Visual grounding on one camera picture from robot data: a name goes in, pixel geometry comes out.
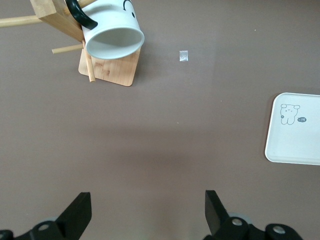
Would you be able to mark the white tray with bear print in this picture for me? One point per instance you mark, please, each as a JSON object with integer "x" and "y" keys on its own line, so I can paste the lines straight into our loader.
{"x": 295, "y": 142}

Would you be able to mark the small clear tape piece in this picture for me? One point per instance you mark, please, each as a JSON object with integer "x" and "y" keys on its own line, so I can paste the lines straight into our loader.
{"x": 184, "y": 56}

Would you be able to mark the wooden mug rack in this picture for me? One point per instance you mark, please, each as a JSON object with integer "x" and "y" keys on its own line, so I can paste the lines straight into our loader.
{"x": 62, "y": 22}

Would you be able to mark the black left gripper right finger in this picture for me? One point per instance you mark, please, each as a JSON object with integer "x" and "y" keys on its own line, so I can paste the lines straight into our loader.
{"x": 215, "y": 215}

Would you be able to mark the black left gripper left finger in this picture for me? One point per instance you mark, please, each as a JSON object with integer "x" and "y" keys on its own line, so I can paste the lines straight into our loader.
{"x": 75, "y": 215}

